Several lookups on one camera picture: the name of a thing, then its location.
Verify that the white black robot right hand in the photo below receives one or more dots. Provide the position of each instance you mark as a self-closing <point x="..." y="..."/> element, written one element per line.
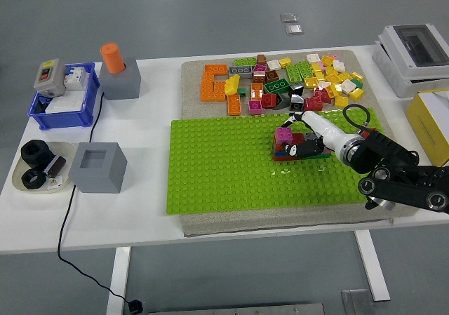
<point x="326" y="132"/>

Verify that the magenta toy brick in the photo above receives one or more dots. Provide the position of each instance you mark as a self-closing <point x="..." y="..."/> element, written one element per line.
<point x="255" y="107"/>
<point x="283" y="134"/>

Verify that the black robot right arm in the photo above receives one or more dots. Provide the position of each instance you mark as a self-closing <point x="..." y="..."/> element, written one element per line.
<point x="386" y="146"/>

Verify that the dark green toy brick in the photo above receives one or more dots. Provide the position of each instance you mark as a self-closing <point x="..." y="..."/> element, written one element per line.
<point x="315" y="156"/>

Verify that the black brick with silver face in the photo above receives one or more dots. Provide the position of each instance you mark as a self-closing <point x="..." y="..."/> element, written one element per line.
<point x="297" y="102"/>
<point x="296" y="90"/>

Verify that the white toy brick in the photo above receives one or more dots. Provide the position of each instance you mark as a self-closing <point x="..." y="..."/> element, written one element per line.
<point x="339" y="65"/>
<point x="273" y="64"/>
<point x="349" y="86"/>
<point x="324" y="84"/>
<point x="313" y="58"/>

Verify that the long blue toy brick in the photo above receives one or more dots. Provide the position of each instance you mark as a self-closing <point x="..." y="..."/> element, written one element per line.
<point x="279" y="152"/>

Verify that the dark grey sloped brick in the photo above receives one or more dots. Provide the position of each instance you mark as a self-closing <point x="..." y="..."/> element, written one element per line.
<point x="280" y="102"/>

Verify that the small green toy brick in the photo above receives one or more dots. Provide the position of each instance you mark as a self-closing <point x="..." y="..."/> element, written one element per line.
<point x="242" y="91"/>
<point x="358" y="83"/>

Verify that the lime green toy brick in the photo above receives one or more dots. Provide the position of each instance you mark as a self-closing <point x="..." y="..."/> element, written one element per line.
<point x="305" y="69"/>
<point x="245" y="61"/>
<point x="293" y="73"/>

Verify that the dark green brick with circles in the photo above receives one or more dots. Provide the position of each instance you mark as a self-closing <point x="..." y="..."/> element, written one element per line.
<point x="277" y="86"/>

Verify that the dark brown toy brick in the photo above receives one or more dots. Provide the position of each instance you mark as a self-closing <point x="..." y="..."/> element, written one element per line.
<point x="272" y="76"/>

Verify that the orange toy brick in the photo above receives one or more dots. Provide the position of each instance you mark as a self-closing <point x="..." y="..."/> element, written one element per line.
<point x="234" y="105"/>
<point x="219" y="91"/>
<point x="256" y="91"/>
<point x="207" y="88"/>
<point x="215" y="70"/>

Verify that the magenta brick with white face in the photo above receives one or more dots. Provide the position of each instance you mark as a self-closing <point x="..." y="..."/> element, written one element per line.
<point x="260" y="69"/>

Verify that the grey brick with circles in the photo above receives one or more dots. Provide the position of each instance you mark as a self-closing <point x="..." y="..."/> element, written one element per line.
<point x="241" y="70"/>

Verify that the yellow sloped toy brick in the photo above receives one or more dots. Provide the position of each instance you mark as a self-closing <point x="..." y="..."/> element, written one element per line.
<point x="232" y="85"/>

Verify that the green studded baseplate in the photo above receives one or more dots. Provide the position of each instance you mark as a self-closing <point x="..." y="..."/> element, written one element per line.
<point x="228" y="174"/>

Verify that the white junction box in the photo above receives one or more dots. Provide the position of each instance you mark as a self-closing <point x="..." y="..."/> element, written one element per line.
<point x="386" y="66"/>

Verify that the yellow cardboard box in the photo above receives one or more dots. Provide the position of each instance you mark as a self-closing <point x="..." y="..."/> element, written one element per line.
<point x="428" y="132"/>

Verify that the metal floor plate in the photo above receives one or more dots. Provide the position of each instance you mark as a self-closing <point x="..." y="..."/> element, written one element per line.
<point x="293" y="29"/>
<point x="288" y="18"/>

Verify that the grey-brown foam mat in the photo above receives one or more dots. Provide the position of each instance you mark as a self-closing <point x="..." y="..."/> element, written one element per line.
<point x="191" y="83"/>

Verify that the white table leg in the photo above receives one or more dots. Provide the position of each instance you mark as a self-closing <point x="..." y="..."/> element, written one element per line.
<point x="118" y="280"/>
<point x="373" y="269"/>

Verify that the square grey metal plate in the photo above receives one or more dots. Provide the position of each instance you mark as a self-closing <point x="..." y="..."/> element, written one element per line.
<point x="354" y="304"/>

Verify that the long grey metal plate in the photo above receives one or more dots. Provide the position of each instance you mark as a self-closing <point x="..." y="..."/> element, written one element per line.
<point x="245" y="309"/>

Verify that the grey block with round hole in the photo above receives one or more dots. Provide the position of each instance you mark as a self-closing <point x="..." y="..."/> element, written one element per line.
<point x="122" y="85"/>

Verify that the orange cylinder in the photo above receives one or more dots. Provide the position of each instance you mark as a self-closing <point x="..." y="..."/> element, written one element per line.
<point x="112" y="59"/>

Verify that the grey cube with square hole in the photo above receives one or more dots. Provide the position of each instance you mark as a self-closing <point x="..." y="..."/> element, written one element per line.
<point x="94" y="180"/>

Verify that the white circuit breaker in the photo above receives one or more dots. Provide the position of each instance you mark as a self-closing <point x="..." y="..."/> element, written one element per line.
<point x="75" y="78"/>

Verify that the black plug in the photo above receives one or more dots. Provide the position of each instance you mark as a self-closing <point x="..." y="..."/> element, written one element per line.
<point x="135" y="306"/>

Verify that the beige tray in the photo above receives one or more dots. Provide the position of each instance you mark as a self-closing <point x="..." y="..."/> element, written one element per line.
<point x="67" y="148"/>

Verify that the blue plastic bin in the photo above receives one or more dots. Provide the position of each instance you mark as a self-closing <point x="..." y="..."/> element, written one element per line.
<point x="63" y="118"/>

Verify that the dark brown roll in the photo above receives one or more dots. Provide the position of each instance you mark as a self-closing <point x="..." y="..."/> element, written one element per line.
<point x="56" y="166"/>

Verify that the white warning label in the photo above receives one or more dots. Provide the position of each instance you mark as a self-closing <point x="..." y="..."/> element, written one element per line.
<point x="55" y="185"/>

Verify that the large black nut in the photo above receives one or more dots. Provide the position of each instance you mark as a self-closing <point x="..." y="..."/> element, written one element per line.
<point x="43" y="155"/>

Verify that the black part in bin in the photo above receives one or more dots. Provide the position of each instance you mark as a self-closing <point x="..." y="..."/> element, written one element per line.
<point x="41" y="106"/>

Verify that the small black nut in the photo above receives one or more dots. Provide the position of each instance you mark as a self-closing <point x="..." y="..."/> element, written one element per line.
<point x="41" y="181"/>

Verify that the white flat switch panel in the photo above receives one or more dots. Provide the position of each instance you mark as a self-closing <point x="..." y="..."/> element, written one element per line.
<point x="66" y="104"/>

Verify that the grey push-button switch box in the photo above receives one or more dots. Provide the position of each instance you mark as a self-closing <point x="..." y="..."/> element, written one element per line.
<point x="49" y="80"/>

